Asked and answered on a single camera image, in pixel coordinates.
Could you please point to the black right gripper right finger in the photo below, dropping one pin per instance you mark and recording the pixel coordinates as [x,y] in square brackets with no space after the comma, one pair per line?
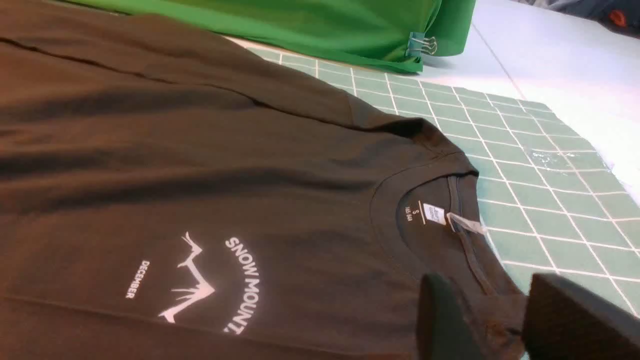
[565,321]

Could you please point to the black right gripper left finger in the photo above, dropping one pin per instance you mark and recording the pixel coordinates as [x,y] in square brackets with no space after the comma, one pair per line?
[442,329]

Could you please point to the dark gray long-sleeve shirt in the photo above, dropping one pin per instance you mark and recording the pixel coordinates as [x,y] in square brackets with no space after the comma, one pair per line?
[133,148]

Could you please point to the green checkered table mat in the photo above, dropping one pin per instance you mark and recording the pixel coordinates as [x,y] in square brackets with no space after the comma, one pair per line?
[395,178]

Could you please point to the metal binder clip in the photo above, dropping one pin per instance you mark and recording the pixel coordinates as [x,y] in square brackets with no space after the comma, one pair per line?
[419,44]

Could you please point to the green backdrop cloth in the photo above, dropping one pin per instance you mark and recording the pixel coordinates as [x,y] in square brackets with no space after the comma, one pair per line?
[366,33]

